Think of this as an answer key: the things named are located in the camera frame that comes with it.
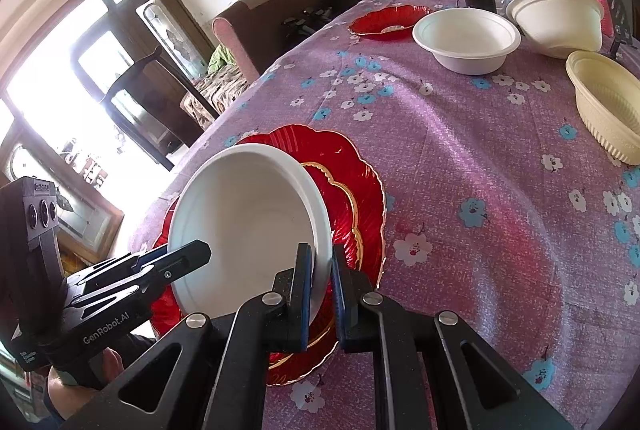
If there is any purple floral tablecloth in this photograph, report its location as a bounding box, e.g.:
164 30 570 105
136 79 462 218
127 0 640 430

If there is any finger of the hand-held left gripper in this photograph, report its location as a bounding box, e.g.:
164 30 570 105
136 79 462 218
70 240 213 311
65 245 171 291

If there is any person's left hand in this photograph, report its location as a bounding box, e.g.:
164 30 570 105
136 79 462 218
47 347 126 421

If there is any cream ribbed bowl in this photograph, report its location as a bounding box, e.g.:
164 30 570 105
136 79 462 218
565 50 640 167

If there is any large red glass plate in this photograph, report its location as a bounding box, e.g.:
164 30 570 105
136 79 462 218
150 124 388 388

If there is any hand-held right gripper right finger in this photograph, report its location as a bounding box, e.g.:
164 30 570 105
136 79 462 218
331 244 576 430

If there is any dark wooden chair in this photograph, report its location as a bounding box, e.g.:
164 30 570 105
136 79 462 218
102 45 221 171

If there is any wooden glass cabinet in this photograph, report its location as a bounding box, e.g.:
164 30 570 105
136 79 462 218
0 140 126 261

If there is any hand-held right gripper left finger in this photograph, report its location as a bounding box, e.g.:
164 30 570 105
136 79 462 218
60 242 317 430

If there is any brown patterned blanket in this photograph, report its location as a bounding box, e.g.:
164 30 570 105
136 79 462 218
180 62 251 131

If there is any large off-white bowl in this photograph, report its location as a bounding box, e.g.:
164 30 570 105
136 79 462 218
506 0 606 60

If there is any brown red armchair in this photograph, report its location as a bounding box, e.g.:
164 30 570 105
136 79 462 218
212 0 331 83

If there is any wooden glass door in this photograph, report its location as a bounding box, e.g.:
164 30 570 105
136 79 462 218
70 0 213 161

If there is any green cloth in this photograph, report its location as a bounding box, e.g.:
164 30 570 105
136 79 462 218
206 45 232 73

